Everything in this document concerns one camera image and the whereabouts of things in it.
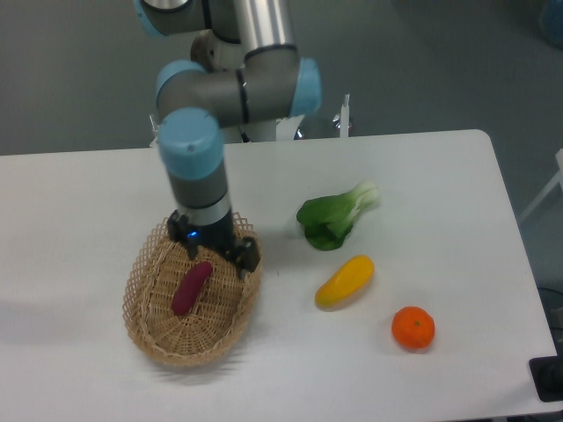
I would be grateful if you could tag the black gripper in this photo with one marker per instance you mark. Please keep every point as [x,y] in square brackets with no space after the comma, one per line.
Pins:
[242,252]

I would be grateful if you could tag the purple sweet potato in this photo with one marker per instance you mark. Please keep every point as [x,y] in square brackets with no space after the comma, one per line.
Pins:
[189,288]

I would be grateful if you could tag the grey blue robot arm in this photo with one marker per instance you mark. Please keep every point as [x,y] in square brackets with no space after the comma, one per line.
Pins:
[190,141]

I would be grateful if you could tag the oval wicker basket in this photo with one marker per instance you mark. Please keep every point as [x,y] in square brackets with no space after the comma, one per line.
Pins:
[214,323]

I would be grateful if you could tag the green bok choy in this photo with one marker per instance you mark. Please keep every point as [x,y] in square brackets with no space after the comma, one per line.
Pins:
[328,220]

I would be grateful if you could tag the yellow mango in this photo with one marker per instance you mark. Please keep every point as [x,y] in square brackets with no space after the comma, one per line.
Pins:
[346,284]

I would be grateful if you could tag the orange mandarin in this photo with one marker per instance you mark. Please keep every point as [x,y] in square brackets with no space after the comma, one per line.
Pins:
[413,328]

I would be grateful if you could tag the black device at table edge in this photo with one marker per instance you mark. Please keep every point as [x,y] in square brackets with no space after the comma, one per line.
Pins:
[547,377]

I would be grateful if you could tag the blue object top right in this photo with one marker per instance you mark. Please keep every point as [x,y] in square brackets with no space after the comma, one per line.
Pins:
[550,22]

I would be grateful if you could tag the white frame at right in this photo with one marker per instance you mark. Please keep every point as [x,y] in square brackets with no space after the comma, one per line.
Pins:
[555,182]

